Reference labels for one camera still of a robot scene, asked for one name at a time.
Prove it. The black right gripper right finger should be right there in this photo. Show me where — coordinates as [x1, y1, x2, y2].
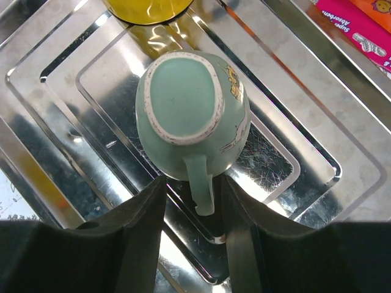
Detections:
[221, 176, 390, 292]

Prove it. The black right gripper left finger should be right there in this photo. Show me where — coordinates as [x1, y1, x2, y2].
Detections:
[1, 176, 166, 292]

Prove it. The yellow mug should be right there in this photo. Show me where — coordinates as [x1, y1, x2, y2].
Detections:
[103, 0, 192, 25]

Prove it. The floral table mat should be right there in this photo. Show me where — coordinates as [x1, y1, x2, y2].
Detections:
[0, 171, 40, 220]

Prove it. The sage green mug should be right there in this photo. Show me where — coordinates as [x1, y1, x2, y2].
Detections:
[135, 50, 250, 216]

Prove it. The pink orange box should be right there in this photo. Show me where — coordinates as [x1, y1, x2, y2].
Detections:
[313, 1, 390, 72]

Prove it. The silver metal tray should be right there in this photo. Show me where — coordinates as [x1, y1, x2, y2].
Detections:
[0, 0, 391, 293]

